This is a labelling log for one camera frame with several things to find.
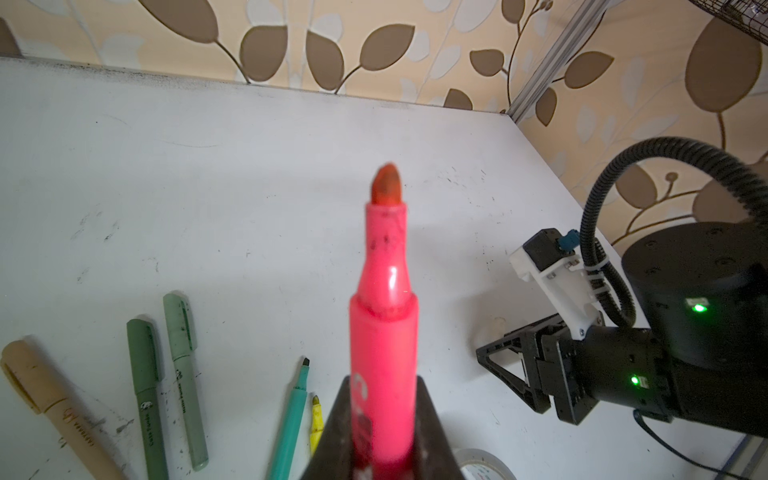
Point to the right wire basket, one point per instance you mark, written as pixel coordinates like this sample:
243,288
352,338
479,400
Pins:
748,13

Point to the teal highlighter pen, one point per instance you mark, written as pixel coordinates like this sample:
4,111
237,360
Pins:
291,422

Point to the brown fineliner pen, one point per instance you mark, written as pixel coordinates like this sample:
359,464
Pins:
68,420

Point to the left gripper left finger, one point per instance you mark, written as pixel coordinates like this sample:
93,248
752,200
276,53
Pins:
333,458

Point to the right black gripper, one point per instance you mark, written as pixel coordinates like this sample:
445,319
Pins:
545,367

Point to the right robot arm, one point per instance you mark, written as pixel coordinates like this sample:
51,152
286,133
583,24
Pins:
677,330

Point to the dark green pen cap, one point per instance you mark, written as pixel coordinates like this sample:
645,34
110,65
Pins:
143,355

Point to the pink highlighter pen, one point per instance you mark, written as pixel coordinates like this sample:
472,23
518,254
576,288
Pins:
383,320

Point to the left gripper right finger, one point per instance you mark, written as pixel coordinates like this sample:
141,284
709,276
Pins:
432,456

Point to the yellow highlighter pen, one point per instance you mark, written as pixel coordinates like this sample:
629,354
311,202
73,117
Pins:
317,424

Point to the light green pen cap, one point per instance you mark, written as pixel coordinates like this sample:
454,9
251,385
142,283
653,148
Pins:
179,325

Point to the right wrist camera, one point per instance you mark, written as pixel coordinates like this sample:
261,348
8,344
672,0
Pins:
551,260

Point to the clear tape roll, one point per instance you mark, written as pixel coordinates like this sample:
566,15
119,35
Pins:
478,464

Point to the olive green fineliner pen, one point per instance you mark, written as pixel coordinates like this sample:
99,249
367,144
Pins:
152,436

